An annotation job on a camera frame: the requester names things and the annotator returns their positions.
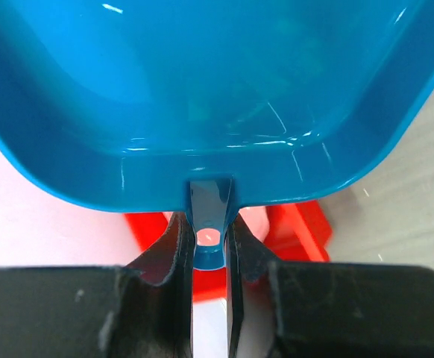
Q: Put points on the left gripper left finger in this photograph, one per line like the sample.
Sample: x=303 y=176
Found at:
x=143 y=309

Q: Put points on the red plastic tray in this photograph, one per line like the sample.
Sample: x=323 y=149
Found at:
x=297 y=233

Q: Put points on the blue plastic dustpan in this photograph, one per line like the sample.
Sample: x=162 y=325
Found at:
x=133 y=106

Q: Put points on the pink dotted plate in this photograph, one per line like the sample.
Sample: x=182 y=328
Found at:
x=255 y=218

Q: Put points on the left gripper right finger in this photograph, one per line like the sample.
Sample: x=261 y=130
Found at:
x=278 y=308

